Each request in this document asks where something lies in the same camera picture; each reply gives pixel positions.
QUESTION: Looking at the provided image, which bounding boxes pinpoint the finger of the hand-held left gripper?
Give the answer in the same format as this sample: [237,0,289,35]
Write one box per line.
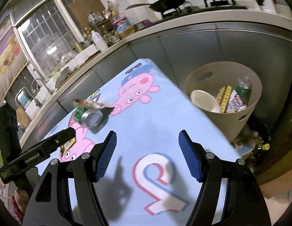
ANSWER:
[41,127,77,155]

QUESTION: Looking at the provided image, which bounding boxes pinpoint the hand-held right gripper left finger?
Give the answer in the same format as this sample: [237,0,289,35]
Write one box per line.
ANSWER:
[26,130,118,226]

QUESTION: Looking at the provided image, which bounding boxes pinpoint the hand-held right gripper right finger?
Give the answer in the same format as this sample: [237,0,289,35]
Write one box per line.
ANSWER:
[178,129,271,226]

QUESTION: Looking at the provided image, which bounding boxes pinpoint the yellow snack wrapper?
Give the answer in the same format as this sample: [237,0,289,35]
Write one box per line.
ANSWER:
[59,137,77,156]

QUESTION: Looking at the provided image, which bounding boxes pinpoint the crushed green can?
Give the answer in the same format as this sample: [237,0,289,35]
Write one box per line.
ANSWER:
[74,107,104,129]

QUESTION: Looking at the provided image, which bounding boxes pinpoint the plastic wrapper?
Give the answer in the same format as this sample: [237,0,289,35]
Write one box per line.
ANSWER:
[73,98,114,116]

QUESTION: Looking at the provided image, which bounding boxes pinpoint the beige trash bin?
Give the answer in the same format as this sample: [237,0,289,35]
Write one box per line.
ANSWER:
[185,62,263,142]

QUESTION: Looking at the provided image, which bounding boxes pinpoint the pink paper cup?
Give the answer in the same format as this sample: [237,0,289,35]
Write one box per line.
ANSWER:
[190,90,221,113]

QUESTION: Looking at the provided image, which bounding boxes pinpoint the yellow red cardboard box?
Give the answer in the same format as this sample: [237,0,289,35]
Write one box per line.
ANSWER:
[216,85,232,113]

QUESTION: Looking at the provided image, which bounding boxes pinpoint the blue milk carton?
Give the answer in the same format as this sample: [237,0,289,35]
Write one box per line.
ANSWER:
[227,89,247,112]

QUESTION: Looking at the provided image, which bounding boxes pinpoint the clear plastic tea bottle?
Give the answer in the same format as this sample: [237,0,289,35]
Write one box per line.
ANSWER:
[235,75,252,106]

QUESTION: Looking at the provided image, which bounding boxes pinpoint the person's left forearm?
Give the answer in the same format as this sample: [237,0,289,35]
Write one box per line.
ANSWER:
[9,188,31,224]

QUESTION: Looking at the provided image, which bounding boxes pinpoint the upright wooden cutting board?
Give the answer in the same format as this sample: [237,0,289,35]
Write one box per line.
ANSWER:
[16,107,31,128]

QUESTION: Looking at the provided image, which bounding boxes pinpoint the blue white plastic tub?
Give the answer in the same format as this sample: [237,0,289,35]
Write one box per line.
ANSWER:
[19,94,31,107]

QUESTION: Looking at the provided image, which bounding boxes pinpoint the blue pig print blanket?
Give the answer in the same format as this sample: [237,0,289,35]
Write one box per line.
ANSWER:
[43,59,242,226]

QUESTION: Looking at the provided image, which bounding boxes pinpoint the steel pot lid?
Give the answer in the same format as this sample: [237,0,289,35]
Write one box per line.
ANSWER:
[55,66,70,87]

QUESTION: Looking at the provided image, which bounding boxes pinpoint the floral printed curtain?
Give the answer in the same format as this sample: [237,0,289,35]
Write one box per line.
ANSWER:
[0,16,29,99]

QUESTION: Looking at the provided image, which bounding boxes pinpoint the row of condiment bottles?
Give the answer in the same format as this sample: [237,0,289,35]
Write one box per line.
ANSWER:
[75,26,95,52]

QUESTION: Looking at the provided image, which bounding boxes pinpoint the white plastic jug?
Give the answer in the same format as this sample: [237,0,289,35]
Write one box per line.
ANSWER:
[91,32,109,52]

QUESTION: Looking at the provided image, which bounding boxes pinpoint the barred window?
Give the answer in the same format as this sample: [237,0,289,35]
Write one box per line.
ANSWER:
[18,0,90,76]

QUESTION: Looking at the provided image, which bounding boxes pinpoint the grey kitchen cabinets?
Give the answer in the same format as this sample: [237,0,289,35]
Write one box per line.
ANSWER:
[19,20,292,151]

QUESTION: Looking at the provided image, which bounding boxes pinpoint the yellow cooking oil bottle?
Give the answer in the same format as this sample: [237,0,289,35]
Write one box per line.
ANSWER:
[116,15,134,39]

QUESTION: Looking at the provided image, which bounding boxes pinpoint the pile of food packets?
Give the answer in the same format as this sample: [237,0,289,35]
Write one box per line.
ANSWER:
[88,0,120,23]

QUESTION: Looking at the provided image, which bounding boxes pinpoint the gas stove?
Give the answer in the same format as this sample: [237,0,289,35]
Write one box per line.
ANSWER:
[160,0,249,19]

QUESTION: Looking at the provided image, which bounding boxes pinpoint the black wok with handle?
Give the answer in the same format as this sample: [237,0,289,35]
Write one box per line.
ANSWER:
[125,0,187,13]

